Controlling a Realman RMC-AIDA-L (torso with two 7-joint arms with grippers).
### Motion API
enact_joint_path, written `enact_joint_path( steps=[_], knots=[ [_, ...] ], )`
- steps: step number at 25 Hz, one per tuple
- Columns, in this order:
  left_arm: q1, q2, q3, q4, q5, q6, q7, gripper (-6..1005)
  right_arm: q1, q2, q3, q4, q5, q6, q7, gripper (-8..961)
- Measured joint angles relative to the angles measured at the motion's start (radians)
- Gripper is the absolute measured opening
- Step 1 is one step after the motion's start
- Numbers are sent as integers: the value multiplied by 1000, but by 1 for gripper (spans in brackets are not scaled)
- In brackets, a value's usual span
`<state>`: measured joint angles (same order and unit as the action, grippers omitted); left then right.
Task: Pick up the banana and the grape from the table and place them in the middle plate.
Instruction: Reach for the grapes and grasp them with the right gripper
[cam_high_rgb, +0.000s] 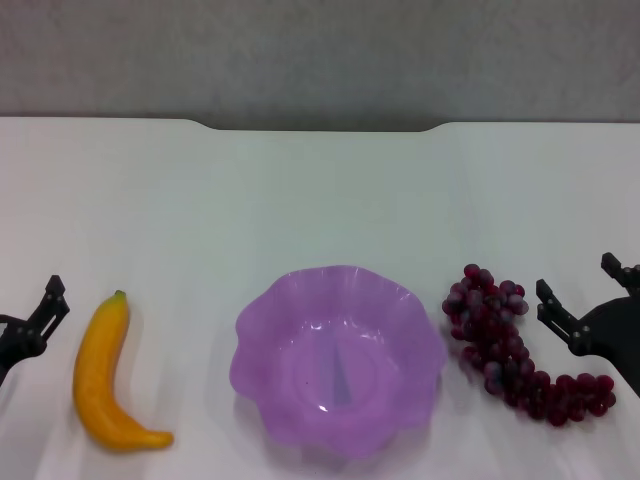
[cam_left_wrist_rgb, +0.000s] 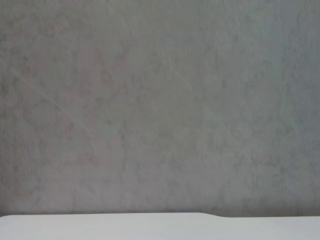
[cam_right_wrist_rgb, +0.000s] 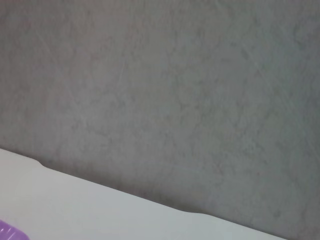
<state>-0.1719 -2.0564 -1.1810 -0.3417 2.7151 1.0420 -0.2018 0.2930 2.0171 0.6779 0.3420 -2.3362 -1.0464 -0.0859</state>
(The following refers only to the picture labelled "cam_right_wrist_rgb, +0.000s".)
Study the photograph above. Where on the purple scalloped plastic plate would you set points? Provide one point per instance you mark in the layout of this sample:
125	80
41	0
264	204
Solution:
10	232

